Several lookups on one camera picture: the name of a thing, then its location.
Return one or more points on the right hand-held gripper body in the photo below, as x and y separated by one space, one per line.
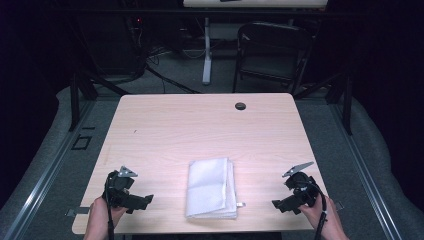
300 188

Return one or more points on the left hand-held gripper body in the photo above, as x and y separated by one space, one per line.
118 191

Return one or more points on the white mesh laundry bag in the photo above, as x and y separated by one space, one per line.
210 186

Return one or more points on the person's right hand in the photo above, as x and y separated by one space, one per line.
316 213

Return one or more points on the person's left hand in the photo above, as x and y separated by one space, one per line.
100 213

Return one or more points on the dark equipment with red light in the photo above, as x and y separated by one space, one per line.
110 43

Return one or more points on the white table leg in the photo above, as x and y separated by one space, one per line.
207 60

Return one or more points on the black folding chair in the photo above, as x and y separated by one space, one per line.
273 36

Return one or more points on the aluminium floor rail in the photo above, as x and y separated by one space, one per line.
363 170
50 170

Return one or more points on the black metal stand frame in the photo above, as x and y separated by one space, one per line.
74 100
347 106

